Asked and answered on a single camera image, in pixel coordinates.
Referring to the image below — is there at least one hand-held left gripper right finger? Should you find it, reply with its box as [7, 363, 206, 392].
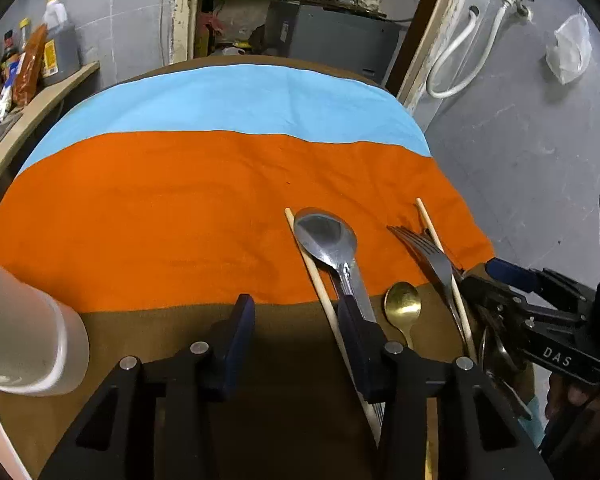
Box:
[336, 296, 556, 480]

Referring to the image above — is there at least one striped blue orange brown tablecloth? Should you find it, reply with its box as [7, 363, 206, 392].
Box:
[0, 57, 536, 480]

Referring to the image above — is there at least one silver fork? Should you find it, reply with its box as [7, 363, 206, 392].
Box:
[387, 226, 476, 361]

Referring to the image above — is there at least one person's right hand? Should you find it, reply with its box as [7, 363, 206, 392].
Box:
[544, 372, 600, 423]

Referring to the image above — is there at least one red-capped dark sauce bottle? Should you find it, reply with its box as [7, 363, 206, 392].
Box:
[0, 30, 22, 73]

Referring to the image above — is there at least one grey cabinet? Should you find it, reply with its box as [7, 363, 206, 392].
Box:
[265, 0, 406, 86]

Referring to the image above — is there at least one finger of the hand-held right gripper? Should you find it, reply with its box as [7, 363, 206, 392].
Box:
[484, 257, 600, 318]
[459, 272, 537, 361]

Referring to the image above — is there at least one white hose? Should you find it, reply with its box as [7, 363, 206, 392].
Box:
[425, 0, 535, 100]

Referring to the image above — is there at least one yellow-capped sauce bottle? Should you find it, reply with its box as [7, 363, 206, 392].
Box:
[17, 17, 33, 53]

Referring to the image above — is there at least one brown jug with yellow cap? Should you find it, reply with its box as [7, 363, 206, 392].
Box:
[41, 0, 83, 86]

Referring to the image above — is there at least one red chili packet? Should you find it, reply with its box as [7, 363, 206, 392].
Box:
[12, 24, 49, 107]

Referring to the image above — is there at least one wooden chopstick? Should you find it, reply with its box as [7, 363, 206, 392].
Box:
[416, 197, 478, 361]
[285, 207, 383, 443]

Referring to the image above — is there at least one white utensil holder cup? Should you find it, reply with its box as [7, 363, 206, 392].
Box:
[0, 245, 91, 396]

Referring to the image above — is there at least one blue and white packet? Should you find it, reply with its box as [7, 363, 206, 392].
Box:
[0, 67, 21, 121]

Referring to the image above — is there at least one chipped door frame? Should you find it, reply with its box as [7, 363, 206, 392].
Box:
[170, 0, 481, 116]

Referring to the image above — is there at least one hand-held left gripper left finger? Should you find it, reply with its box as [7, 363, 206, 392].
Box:
[39, 294, 257, 480]

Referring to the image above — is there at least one gold spoon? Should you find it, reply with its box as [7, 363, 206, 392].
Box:
[384, 281, 423, 351]

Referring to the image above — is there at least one white plastic bag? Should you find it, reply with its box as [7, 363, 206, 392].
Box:
[545, 12, 594, 85]

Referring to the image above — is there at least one large silver spoon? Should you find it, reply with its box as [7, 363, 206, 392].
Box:
[294, 207, 381, 326]

